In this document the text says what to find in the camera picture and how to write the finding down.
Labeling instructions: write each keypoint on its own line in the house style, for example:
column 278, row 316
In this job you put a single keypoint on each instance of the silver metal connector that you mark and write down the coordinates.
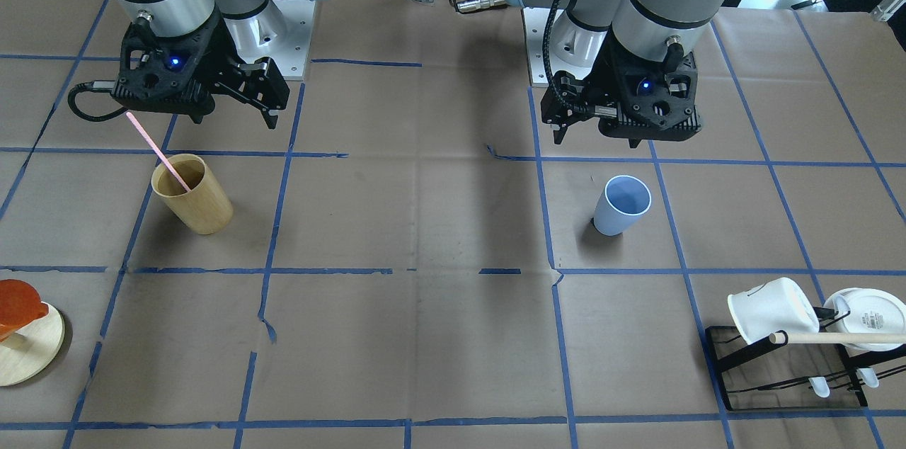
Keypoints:
column 474, row 6

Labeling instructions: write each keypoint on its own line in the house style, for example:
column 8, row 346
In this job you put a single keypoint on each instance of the white mug with smiley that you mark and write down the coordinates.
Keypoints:
column 778, row 305

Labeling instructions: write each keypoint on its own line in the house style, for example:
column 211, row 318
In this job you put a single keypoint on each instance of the black wire mug rack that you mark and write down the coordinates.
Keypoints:
column 767, row 376

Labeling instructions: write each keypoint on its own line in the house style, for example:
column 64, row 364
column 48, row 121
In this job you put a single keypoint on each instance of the wooden mug tree stand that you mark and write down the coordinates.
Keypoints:
column 29, row 350

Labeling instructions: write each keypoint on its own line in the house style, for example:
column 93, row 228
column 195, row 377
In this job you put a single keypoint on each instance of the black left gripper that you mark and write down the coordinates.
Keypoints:
column 599, row 81

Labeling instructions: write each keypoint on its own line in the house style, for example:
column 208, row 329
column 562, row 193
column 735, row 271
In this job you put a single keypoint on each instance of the white mug showing base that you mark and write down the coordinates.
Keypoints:
column 865, row 310

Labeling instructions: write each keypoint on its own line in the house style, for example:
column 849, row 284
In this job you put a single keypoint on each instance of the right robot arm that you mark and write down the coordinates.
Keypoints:
column 92, row 101

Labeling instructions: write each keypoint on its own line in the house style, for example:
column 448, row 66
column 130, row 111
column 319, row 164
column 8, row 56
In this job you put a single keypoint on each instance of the light blue plastic cup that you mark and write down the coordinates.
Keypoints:
column 624, row 200

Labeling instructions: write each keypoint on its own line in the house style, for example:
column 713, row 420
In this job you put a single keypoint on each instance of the wooden bamboo cup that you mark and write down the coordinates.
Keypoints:
column 204, row 207

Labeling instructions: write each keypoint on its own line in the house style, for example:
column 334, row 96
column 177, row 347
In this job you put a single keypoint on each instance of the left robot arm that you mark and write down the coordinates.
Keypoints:
column 644, row 27

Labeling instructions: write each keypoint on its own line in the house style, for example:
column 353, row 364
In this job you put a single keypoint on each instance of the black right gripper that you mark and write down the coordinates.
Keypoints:
column 214, row 52

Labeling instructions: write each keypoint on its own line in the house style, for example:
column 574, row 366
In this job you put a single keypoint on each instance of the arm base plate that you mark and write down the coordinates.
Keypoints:
column 569, row 47
column 282, row 32

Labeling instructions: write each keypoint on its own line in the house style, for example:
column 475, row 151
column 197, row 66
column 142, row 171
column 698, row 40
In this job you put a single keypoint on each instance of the orange cup on stand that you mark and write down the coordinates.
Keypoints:
column 21, row 304

